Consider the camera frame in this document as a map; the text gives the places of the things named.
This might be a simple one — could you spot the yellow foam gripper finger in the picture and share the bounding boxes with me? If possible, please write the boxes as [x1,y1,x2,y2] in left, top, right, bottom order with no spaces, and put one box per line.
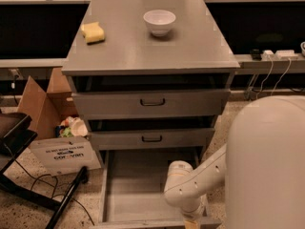
[184,220,200,229]

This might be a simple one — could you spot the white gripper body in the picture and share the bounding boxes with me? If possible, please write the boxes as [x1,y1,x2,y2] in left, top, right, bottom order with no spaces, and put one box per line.
[180,197,205,221]

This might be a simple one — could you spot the grey bottom drawer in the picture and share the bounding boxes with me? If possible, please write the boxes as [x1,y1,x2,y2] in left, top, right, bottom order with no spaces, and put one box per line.
[89,148,223,229]

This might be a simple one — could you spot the grey drawer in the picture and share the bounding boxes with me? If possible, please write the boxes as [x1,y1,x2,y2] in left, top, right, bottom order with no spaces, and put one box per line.
[89,148,223,229]
[90,128,214,150]
[72,89,230,119]

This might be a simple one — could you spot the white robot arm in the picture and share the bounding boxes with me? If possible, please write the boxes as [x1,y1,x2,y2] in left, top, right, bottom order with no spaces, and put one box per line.
[164,95,305,229]

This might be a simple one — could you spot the grey top drawer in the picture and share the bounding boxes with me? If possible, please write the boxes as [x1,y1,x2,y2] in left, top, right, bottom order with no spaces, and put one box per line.
[72,89,230,119]

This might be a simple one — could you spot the grey middle drawer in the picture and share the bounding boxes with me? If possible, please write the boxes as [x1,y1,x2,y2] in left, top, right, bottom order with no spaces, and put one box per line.
[90,128,214,150]

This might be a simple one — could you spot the grey drawer cabinet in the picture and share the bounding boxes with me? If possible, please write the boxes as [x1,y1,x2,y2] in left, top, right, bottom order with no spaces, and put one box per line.
[62,0,239,157]

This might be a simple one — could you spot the brown cardboard box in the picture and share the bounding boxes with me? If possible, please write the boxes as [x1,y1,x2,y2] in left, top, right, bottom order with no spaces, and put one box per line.
[18,68,101,176]

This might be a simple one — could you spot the white crumpled trash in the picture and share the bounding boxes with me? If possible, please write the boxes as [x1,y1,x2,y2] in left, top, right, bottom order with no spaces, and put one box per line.
[55,116,88,137]

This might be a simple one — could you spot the black power adapter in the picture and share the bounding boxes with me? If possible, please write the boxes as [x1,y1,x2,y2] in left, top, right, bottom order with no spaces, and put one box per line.
[250,49,262,60]

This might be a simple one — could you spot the white power strip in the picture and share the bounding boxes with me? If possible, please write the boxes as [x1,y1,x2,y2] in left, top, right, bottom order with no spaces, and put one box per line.
[262,50,298,60]

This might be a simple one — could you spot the black metal stand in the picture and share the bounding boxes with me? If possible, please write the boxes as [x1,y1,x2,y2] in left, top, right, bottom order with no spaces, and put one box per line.
[0,112,89,229]

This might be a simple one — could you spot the white ceramic bowl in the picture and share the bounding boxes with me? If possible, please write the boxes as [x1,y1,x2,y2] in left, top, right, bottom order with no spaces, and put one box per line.
[143,10,176,36]

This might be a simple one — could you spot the yellow sponge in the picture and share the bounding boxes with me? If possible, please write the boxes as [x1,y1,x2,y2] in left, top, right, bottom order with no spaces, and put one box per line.
[81,22,105,44]

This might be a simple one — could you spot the grey long workbench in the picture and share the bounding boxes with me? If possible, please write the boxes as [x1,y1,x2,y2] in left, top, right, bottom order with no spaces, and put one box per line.
[0,0,304,75]

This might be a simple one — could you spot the white charger cable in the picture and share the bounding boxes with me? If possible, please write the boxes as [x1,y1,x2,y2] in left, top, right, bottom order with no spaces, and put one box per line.
[255,54,294,101]

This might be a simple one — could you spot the black floor cable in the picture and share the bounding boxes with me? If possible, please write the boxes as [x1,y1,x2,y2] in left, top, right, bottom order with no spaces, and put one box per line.
[3,143,97,229]

